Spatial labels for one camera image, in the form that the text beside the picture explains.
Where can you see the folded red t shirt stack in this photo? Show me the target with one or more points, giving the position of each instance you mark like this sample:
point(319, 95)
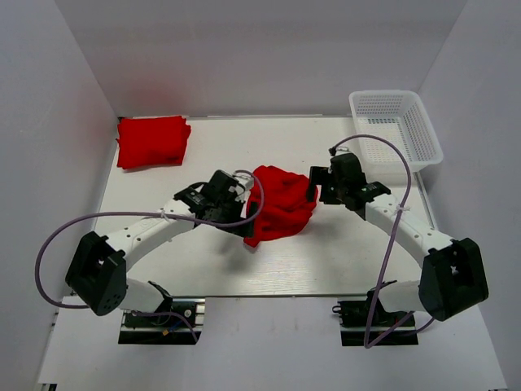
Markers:
point(156, 141)

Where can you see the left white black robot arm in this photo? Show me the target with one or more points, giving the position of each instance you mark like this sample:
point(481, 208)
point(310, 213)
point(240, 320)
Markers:
point(98, 273)

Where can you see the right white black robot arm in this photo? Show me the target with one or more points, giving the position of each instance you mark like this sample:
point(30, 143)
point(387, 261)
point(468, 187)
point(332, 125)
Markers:
point(452, 277)

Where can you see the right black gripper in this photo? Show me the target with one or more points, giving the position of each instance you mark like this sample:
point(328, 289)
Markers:
point(324, 187)

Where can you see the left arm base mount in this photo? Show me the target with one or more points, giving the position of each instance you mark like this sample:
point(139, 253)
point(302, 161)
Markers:
point(183, 329)

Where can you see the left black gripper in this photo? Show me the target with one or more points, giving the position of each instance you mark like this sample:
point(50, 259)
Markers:
point(238, 211)

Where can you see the white plastic basket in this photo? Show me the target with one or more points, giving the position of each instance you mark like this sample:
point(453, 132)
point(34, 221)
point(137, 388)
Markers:
point(399, 117)

